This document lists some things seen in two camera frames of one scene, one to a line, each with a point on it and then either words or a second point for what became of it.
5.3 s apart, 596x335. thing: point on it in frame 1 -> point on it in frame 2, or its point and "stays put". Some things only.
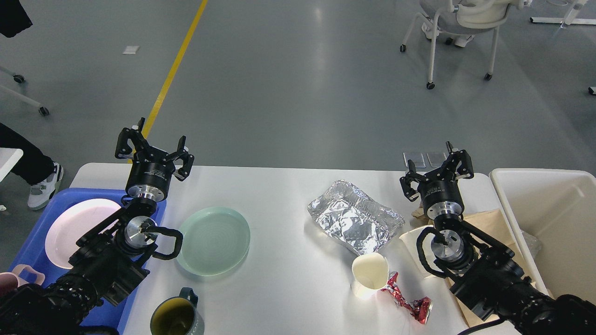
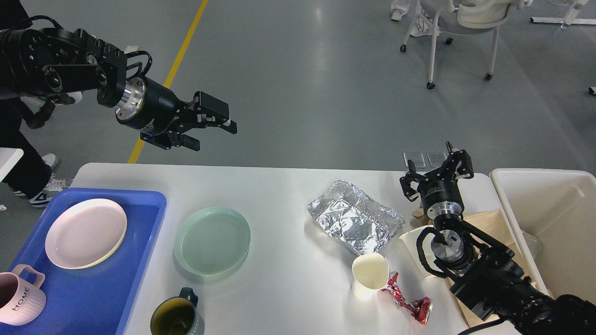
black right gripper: x=441 y=197 stays put
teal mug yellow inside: x=177 y=315 stays put
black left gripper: x=149 y=179 -> x=146 y=105
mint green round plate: x=215 y=241 stays put
